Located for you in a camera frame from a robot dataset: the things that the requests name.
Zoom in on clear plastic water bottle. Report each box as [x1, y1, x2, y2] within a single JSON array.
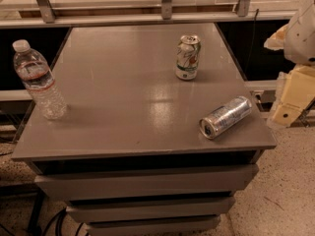
[[13, 39, 67, 120]]

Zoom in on green white 7up can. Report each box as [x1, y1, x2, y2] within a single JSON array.
[[175, 34, 201, 81]]

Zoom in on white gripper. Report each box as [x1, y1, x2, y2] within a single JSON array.
[[264, 0, 315, 128]]

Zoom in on metal window frame rail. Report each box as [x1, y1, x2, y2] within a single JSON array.
[[0, 0, 298, 29]]

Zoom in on black floor cables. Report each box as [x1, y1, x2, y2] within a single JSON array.
[[0, 206, 87, 236]]

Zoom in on silver blue redbull can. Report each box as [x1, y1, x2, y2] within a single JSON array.
[[199, 96, 252, 140]]

